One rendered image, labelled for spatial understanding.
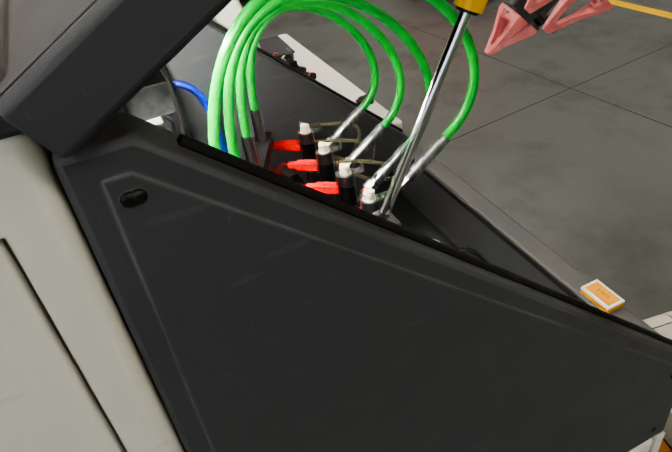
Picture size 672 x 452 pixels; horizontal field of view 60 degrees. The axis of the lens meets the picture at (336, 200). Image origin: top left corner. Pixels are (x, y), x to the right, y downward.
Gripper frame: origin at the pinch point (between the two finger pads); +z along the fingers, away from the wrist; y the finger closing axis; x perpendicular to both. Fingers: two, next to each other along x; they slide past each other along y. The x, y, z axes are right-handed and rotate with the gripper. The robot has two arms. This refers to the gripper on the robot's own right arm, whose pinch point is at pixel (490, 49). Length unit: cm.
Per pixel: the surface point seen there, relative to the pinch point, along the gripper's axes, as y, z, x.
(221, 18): 34.8, 24.2, -13.8
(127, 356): 42, 27, 60
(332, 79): -2, 29, -49
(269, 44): 7, 38, -81
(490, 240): -17.7, 23.2, 13.0
